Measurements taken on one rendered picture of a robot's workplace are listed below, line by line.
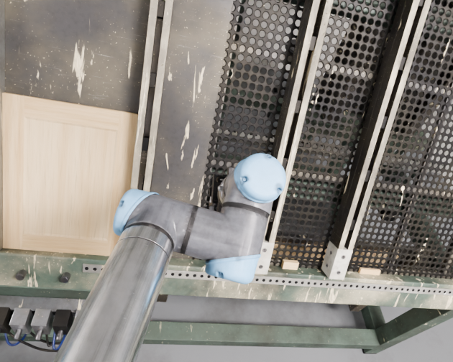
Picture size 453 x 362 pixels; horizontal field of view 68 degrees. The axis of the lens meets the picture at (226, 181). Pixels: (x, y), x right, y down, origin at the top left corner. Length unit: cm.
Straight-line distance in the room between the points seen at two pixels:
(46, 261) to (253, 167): 89
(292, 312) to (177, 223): 187
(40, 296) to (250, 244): 98
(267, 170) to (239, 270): 15
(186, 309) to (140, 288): 172
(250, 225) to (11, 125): 84
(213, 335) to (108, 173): 111
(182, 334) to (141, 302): 149
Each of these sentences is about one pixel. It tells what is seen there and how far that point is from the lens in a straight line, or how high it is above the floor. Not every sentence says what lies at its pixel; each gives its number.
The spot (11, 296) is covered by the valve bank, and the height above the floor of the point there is 74.
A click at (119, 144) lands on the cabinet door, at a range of 108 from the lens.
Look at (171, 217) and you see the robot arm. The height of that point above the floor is 158.
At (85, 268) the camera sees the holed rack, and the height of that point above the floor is 88.
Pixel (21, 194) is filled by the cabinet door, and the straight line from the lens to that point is 120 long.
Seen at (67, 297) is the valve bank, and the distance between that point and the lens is 134.
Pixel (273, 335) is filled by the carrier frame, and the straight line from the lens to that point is 201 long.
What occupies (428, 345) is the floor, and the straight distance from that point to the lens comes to 277.
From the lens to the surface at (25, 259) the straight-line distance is 126.
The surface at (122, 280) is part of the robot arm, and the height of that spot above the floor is 161.
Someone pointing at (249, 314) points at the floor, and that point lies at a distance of 219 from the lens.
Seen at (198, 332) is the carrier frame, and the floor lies 18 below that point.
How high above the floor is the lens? 197
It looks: 47 degrees down
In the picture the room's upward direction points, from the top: 20 degrees clockwise
